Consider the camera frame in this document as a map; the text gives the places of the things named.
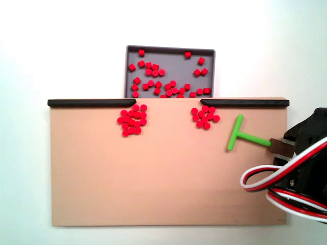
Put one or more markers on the green T-shaped pusher tool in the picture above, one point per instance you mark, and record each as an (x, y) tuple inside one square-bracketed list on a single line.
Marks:
[(253, 139)]

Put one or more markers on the black edge rail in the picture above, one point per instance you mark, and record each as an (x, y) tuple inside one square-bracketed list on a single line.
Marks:
[(242, 103), (89, 103)]

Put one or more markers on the tan flat board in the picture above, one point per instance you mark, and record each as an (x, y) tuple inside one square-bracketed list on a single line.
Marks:
[(102, 166)]

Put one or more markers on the grey rectangular container tray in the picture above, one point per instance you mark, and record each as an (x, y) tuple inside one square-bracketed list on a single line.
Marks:
[(176, 69)]

